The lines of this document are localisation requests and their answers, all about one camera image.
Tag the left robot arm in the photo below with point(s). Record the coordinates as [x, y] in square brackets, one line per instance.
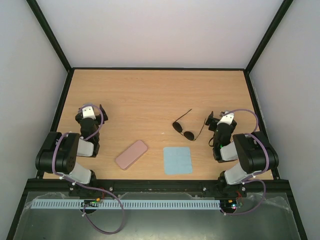
[58, 153]

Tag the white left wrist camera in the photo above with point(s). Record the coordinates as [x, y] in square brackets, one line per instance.
[87, 111]

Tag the light blue slotted cable duct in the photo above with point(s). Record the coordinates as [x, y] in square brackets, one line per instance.
[127, 204]

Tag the pink glasses case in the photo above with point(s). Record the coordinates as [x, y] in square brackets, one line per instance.
[131, 154]

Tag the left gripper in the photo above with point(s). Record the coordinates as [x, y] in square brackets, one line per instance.
[105, 116]

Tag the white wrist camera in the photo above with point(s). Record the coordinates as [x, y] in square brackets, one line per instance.
[226, 118]
[87, 111]

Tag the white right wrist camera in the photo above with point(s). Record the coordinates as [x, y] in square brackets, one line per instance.
[226, 118]

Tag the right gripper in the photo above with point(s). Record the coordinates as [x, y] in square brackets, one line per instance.
[212, 122]

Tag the black aviator sunglasses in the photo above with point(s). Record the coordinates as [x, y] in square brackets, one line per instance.
[186, 133]

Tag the black front mounting rail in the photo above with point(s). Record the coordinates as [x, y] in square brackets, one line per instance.
[195, 188]

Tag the light blue cleaning cloth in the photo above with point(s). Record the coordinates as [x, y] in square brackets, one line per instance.
[177, 160]

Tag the black aluminium frame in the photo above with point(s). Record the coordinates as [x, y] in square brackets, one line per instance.
[104, 33]

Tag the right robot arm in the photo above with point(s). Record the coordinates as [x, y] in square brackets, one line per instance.
[253, 151]

